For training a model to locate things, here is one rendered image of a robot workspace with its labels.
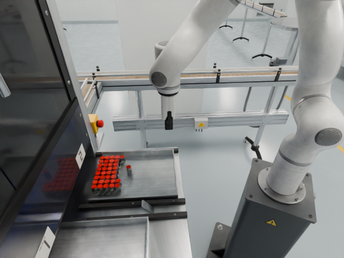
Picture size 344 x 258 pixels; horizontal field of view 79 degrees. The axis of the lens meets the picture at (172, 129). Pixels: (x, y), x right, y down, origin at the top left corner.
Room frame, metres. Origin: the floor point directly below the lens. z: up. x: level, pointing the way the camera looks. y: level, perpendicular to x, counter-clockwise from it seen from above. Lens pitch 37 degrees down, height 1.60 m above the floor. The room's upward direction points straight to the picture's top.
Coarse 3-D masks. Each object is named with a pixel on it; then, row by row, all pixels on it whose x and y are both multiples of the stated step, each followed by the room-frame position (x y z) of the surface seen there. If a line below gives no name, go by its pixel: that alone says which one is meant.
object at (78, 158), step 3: (81, 144) 0.62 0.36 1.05; (81, 147) 0.62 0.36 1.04; (81, 150) 0.61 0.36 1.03; (78, 153) 0.58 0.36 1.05; (81, 153) 0.60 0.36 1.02; (84, 153) 0.62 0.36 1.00; (78, 156) 0.57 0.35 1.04; (81, 156) 0.59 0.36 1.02; (84, 156) 0.62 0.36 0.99; (78, 159) 0.56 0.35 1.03; (78, 162) 0.55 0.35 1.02; (81, 162) 0.57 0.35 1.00; (78, 165) 0.55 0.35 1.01
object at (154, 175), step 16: (128, 160) 0.70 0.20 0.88; (144, 160) 0.70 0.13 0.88; (160, 160) 0.70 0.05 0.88; (128, 176) 0.60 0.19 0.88; (144, 176) 0.60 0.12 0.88; (160, 176) 0.60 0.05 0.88; (128, 192) 0.52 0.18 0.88; (144, 192) 0.52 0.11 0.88; (160, 192) 0.52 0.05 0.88; (176, 192) 0.51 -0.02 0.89
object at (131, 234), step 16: (64, 224) 0.37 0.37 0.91; (80, 224) 0.38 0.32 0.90; (96, 224) 0.38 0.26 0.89; (112, 224) 0.38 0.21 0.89; (128, 224) 0.39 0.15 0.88; (144, 224) 0.39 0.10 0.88; (64, 240) 0.33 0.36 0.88; (80, 240) 0.33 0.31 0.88; (96, 240) 0.33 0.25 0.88; (112, 240) 0.33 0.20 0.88; (128, 240) 0.33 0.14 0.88; (144, 240) 0.33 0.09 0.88; (48, 256) 0.28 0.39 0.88; (64, 256) 0.28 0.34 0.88; (80, 256) 0.28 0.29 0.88; (96, 256) 0.28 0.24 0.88; (112, 256) 0.28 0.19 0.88; (128, 256) 0.28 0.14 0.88; (144, 256) 0.28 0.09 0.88
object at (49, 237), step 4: (48, 228) 0.29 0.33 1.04; (48, 232) 0.28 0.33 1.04; (52, 232) 0.29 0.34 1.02; (44, 236) 0.26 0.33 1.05; (48, 236) 0.27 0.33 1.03; (52, 236) 0.28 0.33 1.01; (44, 240) 0.26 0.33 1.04; (48, 240) 0.27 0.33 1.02; (52, 240) 0.28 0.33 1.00; (40, 244) 0.24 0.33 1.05; (44, 244) 0.25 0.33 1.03; (52, 244) 0.27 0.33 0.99; (40, 248) 0.24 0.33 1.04; (44, 248) 0.24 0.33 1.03; (48, 248) 0.25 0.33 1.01; (40, 252) 0.23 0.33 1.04; (44, 252) 0.24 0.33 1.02; (48, 252) 0.25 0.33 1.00; (36, 256) 0.22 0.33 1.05; (40, 256) 0.22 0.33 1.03; (44, 256) 0.23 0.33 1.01
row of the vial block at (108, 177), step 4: (112, 156) 0.68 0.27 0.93; (112, 160) 0.65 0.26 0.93; (108, 164) 0.63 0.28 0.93; (112, 164) 0.63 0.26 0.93; (108, 168) 0.61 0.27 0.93; (112, 168) 0.62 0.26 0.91; (108, 172) 0.59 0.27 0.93; (108, 176) 0.56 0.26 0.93; (108, 180) 0.54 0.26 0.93; (104, 184) 0.52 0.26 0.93; (108, 184) 0.53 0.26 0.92; (104, 188) 0.51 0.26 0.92; (108, 188) 0.51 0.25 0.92; (108, 192) 0.51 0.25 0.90
